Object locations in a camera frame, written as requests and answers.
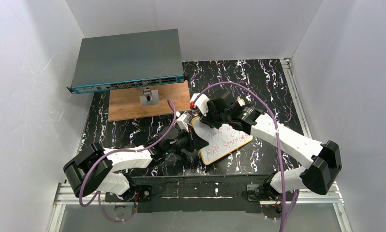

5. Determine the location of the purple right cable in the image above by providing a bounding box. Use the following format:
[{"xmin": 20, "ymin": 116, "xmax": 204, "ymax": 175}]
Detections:
[{"xmin": 193, "ymin": 81, "xmax": 300, "ymax": 232}]

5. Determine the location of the grey metal stand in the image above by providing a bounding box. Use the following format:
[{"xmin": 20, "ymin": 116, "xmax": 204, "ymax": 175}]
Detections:
[{"xmin": 140, "ymin": 87, "xmax": 160, "ymax": 107}]

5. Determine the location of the wooden board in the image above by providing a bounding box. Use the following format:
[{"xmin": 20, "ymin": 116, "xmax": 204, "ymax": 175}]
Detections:
[{"xmin": 108, "ymin": 81, "xmax": 191, "ymax": 122}]

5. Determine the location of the aluminium frame rail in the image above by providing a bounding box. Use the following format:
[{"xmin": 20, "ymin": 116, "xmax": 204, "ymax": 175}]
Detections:
[{"xmin": 48, "ymin": 59, "xmax": 351, "ymax": 232}]

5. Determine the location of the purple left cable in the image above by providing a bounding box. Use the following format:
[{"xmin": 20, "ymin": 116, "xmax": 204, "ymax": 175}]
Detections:
[{"xmin": 78, "ymin": 99, "xmax": 178, "ymax": 223}]

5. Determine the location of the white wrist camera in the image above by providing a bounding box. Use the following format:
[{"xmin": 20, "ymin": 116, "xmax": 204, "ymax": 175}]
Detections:
[
  {"xmin": 176, "ymin": 111, "xmax": 192, "ymax": 131},
  {"xmin": 190, "ymin": 93, "xmax": 209, "ymax": 116}
]

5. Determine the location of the grey network switch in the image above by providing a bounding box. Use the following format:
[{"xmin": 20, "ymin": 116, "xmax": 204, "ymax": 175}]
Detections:
[{"xmin": 67, "ymin": 29, "xmax": 187, "ymax": 94}]

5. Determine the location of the yellow-framed whiteboard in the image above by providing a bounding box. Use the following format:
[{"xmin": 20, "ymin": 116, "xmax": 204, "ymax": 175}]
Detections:
[{"xmin": 191, "ymin": 115, "xmax": 253, "ymax": 165}]

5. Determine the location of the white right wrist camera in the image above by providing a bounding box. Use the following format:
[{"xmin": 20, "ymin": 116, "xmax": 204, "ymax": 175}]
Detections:
[{"xmin": 190, "ymin": 93, "xmax": 209, "ymax": 116}]

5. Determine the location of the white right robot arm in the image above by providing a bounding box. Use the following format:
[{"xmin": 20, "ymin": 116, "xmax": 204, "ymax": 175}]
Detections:
[{"xmin": 191, "ymin": 91, "xmax": 342, "ymax": 199}]

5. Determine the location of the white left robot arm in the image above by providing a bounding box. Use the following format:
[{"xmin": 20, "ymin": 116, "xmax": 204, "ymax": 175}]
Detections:
[{"xmin": 63, "ymin": 127, "xmax": 209, "ymax": 198}]

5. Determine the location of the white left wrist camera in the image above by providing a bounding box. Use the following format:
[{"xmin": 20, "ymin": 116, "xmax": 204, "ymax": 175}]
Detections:
[{"xmin": 176, "ymin": 111, "xmax": 192, "ymax": 131}]

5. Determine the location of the purple cable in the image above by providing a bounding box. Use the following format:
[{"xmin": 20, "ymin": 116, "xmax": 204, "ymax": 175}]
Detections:
[
  {"xmin": 78, "ymin": 99, "xmax": 178, "ymax": 223},
  {"xmin": 193, "ymin": 81, "xmax": 300, "ymax": 232}
]

